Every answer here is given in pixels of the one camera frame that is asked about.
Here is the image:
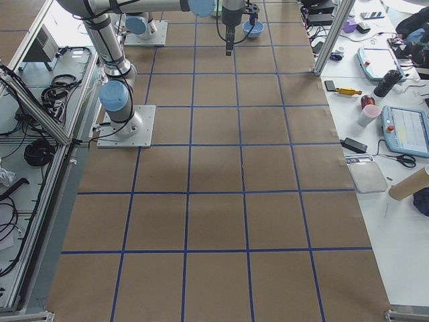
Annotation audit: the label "clear plastic lidded box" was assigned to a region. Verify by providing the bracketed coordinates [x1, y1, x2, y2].
[348, 162, 387, 194]

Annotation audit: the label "black cylinder bottle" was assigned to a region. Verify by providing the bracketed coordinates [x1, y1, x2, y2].
[373, 70, 402, 97]

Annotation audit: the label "teach pendant near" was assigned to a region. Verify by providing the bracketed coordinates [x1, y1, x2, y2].
[381, 105, 428, 158]

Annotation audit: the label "white pink-lidded cup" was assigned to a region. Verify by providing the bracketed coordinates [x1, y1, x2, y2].
[357, 104, 381, 127]

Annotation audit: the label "black power adapter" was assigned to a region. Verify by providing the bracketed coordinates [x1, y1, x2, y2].
[340, 138, 367, 154]

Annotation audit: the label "cardboard tube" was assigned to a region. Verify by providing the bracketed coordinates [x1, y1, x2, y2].
[388, 165, 428, 201]

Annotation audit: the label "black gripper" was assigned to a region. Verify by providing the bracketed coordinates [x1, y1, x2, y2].
[222, 0, 243, 56]

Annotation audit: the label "dark red mug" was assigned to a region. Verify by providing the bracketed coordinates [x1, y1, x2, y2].
[360, 95, 375, 109]

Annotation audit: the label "purple box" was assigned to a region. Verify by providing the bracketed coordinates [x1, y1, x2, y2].
[343, 18, 357, 34]

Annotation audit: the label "grey control box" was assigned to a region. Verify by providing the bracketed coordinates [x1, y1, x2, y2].
[19, 24, 59, 71]

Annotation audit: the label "black phone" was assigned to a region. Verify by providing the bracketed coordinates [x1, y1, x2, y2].
[324, 80, 337, 92]

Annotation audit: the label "yellow screwdriver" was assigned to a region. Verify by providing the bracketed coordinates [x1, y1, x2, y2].
[336, 87, 362, 96]

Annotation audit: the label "black scissors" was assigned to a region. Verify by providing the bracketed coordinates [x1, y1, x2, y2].
[389, 154, 416, 168]

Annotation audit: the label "coiled black cable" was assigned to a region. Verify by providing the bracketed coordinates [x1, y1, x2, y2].
[23, 136, 56, 168]

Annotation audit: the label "teach pendant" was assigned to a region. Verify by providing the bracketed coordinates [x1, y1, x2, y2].
[357, 47, 406, 83]
[381, 105, 428, 158]

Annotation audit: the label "brown paper table cover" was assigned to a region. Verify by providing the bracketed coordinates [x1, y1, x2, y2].
[0, 0, 391, 322]

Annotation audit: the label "aluminium frame post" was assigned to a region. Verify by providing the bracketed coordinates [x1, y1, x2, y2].
[313, 0, 355, 76]

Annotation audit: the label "blue bowl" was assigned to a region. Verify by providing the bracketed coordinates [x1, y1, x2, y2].
[242, 21, 264, 38]

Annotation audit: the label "teach pendant far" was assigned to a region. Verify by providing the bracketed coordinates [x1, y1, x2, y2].
[357, 47, 406, 83]

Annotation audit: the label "black cable bundle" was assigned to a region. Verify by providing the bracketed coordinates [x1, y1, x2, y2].
[40, 74, 83, 109]

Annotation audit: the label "aluminium frame rail left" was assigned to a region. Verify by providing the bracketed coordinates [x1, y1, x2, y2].
[1, 64, 72, 146]

